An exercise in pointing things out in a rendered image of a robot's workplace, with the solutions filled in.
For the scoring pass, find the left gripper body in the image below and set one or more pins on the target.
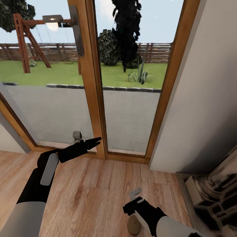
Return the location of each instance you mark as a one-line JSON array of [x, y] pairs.
[[77, 150]]

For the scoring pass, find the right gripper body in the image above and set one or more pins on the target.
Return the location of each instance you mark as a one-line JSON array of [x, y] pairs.
[[129, 206]]

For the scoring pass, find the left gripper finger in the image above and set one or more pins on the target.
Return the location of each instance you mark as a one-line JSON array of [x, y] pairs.
[[93, 145], [91, 141]]

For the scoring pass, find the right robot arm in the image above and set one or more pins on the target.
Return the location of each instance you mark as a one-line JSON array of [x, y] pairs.
[[154, 220]]

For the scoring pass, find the pillar candle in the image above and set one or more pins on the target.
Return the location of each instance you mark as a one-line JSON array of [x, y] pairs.
[[134, 226]]

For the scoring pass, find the wood fireplace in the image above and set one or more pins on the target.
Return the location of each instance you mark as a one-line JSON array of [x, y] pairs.
[[211, 199]]

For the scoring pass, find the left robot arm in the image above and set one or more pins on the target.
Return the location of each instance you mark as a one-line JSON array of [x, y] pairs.
[[26, 217]]

